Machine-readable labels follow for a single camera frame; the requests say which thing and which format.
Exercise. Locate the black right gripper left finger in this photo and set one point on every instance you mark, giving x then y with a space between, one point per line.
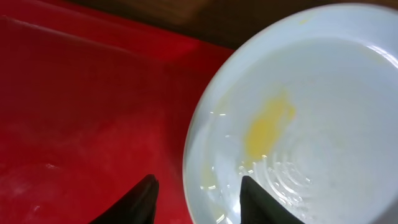
137 206

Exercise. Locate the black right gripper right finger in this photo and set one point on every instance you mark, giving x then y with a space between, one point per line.
259 207

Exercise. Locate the light blue plate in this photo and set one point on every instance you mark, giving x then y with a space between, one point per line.
307 108

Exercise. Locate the red plastic tray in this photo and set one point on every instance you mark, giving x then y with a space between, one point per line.
90 104

